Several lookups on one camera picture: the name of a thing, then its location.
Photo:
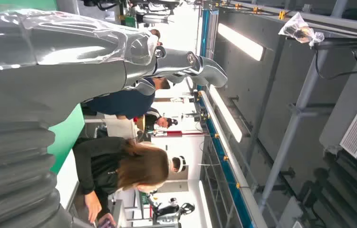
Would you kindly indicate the seated person in black jacket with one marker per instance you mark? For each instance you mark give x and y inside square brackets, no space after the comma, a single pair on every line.
[153,121]

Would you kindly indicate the blue and silver frame beam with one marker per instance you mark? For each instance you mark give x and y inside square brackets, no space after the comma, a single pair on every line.
[228,174]

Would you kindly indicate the person in dark blue shirt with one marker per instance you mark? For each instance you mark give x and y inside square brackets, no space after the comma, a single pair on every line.
[124,102]

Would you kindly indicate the grey ceiling pipe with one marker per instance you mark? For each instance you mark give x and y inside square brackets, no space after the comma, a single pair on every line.
[294,122]

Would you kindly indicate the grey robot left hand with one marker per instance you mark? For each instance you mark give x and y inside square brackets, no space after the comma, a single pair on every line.
[55,63]

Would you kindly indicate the ribbed grey left arm sleeve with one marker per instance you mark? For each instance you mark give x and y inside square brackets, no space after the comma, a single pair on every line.
[11,176]

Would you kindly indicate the long ceiling light strip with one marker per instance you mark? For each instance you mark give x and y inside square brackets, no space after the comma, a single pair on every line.
[225,113]

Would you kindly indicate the black and white robot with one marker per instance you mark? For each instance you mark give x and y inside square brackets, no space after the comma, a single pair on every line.
[170,212]

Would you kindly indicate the short rectangular ceiling light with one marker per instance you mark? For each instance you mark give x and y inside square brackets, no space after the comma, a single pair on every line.
[241,42]

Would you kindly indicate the person with long hair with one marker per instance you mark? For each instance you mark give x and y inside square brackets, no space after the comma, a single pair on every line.
[109,166]

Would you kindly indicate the green wall board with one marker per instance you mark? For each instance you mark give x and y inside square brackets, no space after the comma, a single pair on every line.
[66,135]

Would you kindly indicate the plastic wrapped ceiling device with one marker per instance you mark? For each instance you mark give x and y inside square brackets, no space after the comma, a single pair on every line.
[299,30]

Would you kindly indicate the grey rail with yellow clips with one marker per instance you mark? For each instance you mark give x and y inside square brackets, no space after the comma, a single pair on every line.
[323,19]

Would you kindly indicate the person wearing white headset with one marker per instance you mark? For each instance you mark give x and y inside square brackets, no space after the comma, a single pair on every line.
[178,164]

